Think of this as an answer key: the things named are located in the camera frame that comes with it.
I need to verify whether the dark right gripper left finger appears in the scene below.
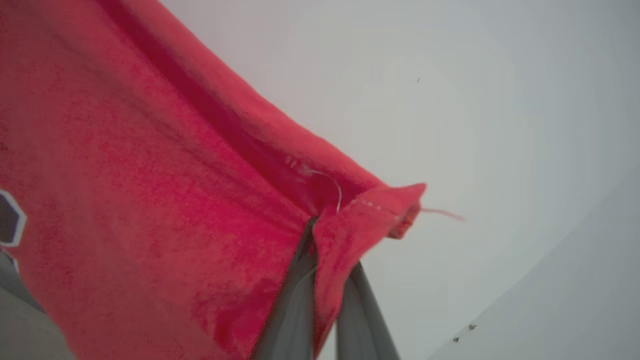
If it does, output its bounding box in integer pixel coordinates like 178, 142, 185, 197
251, 216, 319, 360

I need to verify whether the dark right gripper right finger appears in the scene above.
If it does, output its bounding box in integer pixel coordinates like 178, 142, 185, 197
335, 262, 402, 360

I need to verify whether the grey fabric sofa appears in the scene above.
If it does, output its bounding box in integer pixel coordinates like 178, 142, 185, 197
0, 250, 77, 360

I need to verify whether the red and white garment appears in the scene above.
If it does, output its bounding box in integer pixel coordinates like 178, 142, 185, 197
0, 0, 466, 360

